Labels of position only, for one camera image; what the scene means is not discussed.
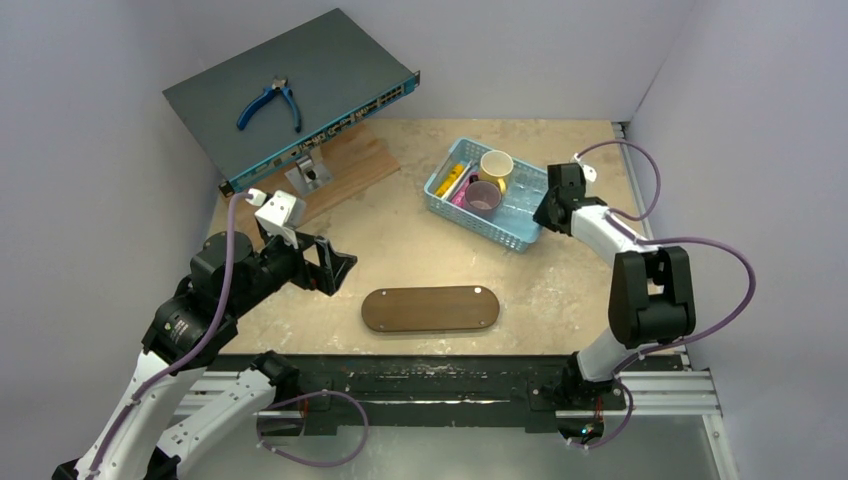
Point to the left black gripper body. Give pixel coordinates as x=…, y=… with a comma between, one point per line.
x=293, y=265

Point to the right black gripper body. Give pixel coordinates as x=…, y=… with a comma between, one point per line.
x=549, y=211

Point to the yellow mug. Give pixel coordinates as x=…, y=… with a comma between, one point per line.
x=496, y=167

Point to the light blue plastic basket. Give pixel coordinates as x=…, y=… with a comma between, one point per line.
x=512, y=224

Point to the purple translucent cup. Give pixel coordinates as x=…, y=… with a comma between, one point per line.
x=482, y=199

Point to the dark wooden oval tray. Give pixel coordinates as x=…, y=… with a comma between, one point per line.
x=430, y=309

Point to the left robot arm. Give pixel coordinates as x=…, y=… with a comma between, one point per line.
x=227, y=279

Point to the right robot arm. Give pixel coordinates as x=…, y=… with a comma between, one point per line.
x=651, y=300

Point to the yellow toothpaste tube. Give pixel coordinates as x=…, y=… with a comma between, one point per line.
x=451, y=177

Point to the wooden base board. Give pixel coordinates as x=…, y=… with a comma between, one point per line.
x=356, y=159

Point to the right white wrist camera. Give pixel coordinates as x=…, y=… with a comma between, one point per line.
x=589, y=172

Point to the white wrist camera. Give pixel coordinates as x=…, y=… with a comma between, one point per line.
x=589, y=172
x=277, y=215

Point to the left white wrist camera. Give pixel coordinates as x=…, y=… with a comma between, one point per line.
x=277, y=215

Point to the metal stand bracket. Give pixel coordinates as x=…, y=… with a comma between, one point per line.
x=307, y=173

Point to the grey network switch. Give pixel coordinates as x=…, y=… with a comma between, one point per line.
x=292, y=93

